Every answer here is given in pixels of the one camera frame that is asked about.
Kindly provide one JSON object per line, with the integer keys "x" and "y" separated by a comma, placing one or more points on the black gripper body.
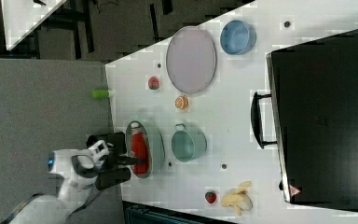
{"x": 109, "y": 161}

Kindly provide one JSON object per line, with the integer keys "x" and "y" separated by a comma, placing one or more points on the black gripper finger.
{"x": 129, "y": 161}

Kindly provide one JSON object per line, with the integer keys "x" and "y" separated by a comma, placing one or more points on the red plush ketchup bottle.
{"x": 139, "y": 147}

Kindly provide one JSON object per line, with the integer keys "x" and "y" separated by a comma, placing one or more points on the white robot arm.
{"x": 82, "y": 171}

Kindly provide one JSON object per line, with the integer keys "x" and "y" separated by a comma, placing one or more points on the green marker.
{"x": 102, "y": 94}

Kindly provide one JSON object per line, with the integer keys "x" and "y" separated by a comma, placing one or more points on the orange slice toy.
{"x": 181, "y": 102}

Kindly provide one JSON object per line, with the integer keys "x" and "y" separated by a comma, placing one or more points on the red strawberry near plate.
{"x": 153, "y": 83}

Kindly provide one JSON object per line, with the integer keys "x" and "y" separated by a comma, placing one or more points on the red strawberry near banana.
{"x": 210, "y": 196}

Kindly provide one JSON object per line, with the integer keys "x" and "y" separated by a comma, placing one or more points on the lavender oval plate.
{"x": 191, "y": 60}

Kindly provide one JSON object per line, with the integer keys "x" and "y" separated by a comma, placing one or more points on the white side table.
{"x": 21, "y": 17}

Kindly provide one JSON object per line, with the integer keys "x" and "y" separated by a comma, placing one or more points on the blue bowl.
{"x": 237, "y": 37}

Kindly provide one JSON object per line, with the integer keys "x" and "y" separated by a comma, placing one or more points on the black toaster oven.
{"x": 314, "y": 96}

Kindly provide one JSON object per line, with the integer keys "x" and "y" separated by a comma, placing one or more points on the lower black cylinder post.
{"x": 110, "y": 178}

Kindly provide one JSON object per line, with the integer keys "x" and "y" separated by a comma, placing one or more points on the black cylinder post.
{"x": 114, "y": 141}
{"x": 110, "y": 178}

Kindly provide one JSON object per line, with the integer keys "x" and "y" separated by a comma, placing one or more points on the upper black cylinder post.
{"x": 114, "y": 141}

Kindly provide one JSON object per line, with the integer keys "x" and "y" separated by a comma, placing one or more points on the green pot with handle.
{"x": 188, "y": 142}

